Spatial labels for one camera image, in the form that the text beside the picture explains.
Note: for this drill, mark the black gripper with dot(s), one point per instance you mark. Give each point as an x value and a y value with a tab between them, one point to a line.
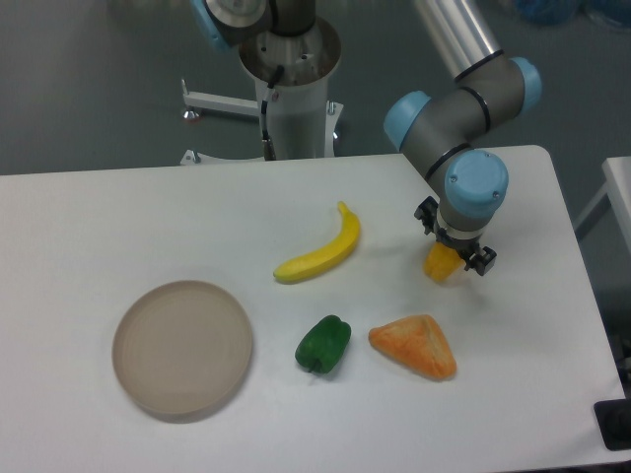
479	259

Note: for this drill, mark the yellow bell pepper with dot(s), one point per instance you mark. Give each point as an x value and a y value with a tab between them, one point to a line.
441	262

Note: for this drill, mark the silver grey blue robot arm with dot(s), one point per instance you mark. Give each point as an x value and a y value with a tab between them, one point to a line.
434	135

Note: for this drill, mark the green bell pepper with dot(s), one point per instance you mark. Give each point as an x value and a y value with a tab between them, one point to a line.
324	345

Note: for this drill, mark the orange triangular bread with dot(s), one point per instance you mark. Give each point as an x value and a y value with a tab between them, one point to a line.
417	342

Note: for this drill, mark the yellow banana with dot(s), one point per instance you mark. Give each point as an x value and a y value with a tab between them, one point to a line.
325	258

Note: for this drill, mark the white table at right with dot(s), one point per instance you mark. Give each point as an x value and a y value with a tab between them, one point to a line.
614	194

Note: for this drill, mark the black device at right edge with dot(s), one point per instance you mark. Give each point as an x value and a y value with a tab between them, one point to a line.
613	419

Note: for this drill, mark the blue bag in background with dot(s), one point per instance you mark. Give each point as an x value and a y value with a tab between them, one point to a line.
612	14

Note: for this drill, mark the beige round plate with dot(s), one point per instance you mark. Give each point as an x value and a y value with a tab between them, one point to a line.
182	351

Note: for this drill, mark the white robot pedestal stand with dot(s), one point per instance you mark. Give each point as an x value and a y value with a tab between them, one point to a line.
296	117

